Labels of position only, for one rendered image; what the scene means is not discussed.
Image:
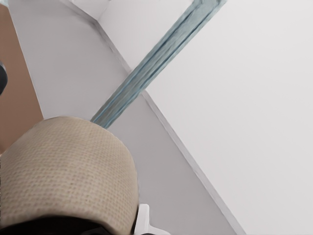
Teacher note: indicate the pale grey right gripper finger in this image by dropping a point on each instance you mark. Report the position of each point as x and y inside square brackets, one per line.
[143, 219]

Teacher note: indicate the silver frame post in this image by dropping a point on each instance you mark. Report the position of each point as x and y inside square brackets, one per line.
[156, 66]

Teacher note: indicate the dark rounded object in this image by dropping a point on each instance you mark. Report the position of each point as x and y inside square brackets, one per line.
[3, 80]

